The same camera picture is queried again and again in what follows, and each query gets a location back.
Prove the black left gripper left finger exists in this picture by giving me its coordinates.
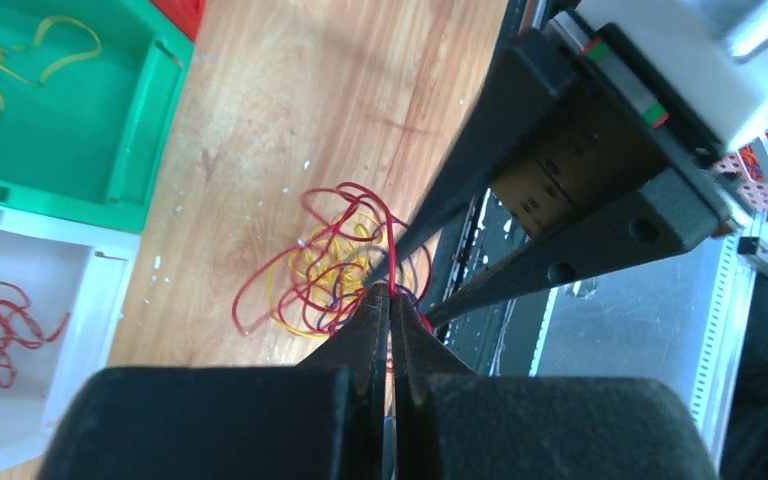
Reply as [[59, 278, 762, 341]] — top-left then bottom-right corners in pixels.
[[39, 284, 390, 479]]

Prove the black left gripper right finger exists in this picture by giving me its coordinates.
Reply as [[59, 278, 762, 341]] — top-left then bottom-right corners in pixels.
[[390, 295, 717, 479]]

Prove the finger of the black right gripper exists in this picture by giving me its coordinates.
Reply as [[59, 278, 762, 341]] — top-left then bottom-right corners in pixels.
[[366, 29, 577, 284], [427, 168, 730, 327]]

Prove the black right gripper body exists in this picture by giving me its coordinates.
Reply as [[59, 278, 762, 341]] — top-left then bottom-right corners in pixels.
[[489, 23, 722, 239]]

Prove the wire pile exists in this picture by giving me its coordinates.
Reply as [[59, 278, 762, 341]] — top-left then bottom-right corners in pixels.
[[231, 182, 435, 340]]

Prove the red wire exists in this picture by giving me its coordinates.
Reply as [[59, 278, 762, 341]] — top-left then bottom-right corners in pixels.
[[0, 281, 73, 390]]

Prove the white plastic bin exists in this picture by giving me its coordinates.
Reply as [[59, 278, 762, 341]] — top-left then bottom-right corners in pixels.
[[0, 207, 140, 471]]

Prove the red plastic bin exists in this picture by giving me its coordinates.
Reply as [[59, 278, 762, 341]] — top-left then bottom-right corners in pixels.
[[151, 0, 207, 42]]

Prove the green plastic bin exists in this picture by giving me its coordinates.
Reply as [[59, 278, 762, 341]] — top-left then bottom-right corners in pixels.
[[0, 1, 194, 232]]

